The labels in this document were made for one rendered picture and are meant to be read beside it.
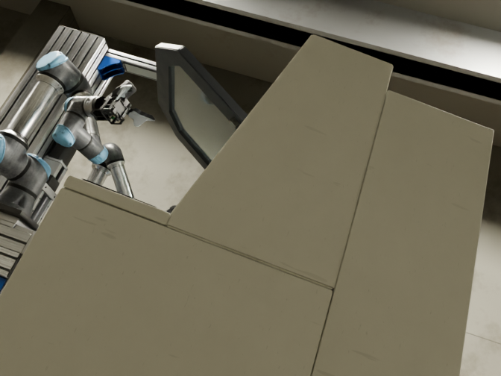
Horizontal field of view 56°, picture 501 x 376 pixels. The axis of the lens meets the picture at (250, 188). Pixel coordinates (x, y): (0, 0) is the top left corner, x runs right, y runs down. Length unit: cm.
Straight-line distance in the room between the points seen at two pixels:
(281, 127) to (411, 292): 45
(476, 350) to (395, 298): 305
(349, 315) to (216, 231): 31
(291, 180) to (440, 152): 37
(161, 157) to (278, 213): 330
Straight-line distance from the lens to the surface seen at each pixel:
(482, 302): 415
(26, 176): 197
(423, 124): 120
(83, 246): 96
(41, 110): 201
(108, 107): 167
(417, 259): 106
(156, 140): 433
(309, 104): 112
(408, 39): 349
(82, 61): 248
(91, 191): 99
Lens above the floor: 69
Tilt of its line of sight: 24 degrees up
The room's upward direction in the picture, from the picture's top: 21 degrees clockwise
